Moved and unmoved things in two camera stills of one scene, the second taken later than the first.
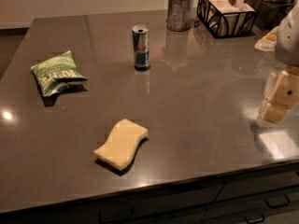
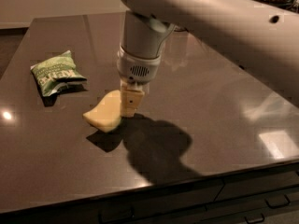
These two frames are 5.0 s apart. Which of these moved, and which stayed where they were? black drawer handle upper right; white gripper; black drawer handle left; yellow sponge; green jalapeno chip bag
Moved: yellow sponge; white gripper
Stayed: black drawer handle left; black drawer handle upper right; green jalapeno chip bag
